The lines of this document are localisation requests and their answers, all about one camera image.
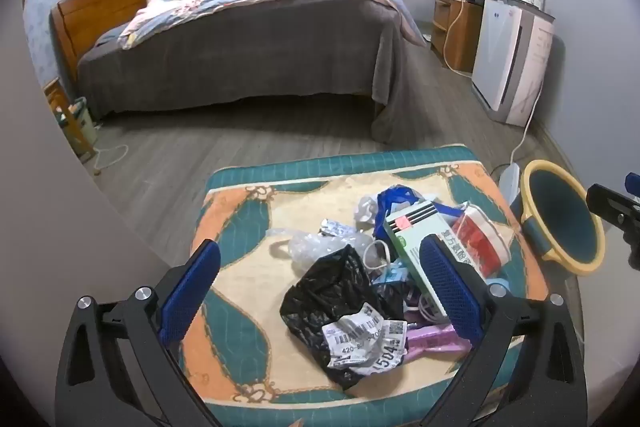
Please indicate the white air purifier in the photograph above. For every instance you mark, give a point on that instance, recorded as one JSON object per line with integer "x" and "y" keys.
{"x": 505, "y": 57}

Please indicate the wooden cabinet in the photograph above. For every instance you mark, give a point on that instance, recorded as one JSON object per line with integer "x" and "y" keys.
{"x": 462, "y": 34}

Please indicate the red white packet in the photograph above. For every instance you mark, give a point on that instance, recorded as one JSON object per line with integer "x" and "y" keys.
{"x": 477, "y": 242}

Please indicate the bed with grey cover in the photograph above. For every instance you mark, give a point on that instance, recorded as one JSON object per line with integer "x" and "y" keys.
{"x": 250, "y": 57}

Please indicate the printed teal orange mat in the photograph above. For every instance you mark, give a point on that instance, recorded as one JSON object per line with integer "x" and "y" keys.
{"x": 250, "y": 227}

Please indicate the green white cardboard box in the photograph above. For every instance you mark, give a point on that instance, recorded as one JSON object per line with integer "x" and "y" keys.
{"x": 410, "y": 242}

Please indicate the small clear plastic wrap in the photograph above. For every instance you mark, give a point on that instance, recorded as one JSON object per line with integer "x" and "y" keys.
{"x": 366, "y": 209}

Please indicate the yellow rimmed teal trash bin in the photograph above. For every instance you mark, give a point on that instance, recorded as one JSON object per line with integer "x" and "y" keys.
{"x": 565, "y": 217}

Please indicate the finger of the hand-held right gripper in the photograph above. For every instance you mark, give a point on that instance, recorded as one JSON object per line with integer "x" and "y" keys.
{"x": 612, "y": 204}
{"x": 633, "y": 185}

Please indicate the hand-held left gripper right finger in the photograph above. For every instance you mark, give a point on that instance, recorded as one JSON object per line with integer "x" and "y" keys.
{"x": 450, "y": 292}

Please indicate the blue snack packet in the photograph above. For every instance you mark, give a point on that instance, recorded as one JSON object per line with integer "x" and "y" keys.
{"x": 395, "y": 199}

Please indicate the wooden headboard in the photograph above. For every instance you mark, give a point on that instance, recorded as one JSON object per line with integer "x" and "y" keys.
{"x": 100, "y": 2}

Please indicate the black plastic bag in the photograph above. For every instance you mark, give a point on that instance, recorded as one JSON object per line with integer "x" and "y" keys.
{"x": 325, "y": 287}

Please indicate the light blue crumpled wrapper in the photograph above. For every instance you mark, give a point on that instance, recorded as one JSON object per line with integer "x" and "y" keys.
{"x": 392, "y": 274}

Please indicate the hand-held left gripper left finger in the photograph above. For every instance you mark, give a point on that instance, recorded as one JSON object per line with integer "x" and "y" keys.
{"x": 190, "y": 294}

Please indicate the purple wrapper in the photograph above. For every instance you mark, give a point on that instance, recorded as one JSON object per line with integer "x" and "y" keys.
{"x": 430, "y": 337}

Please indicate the crumpled white label paper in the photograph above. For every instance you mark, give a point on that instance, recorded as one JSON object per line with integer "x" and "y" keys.
{"x": 360, "y": 337}

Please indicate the white power strip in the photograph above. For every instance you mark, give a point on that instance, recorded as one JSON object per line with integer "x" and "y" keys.
{"x": 510, "y": 184}

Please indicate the large clear plastic bag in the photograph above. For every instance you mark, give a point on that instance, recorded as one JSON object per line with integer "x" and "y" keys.
{"x": 315, "y": 249}

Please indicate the silver foil wrapper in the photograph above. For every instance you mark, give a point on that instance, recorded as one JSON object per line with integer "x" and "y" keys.
{"x": 337, "y": 227}

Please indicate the pale green bin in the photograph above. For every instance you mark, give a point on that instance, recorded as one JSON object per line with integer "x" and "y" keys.
{"x": 82, "y": 122}

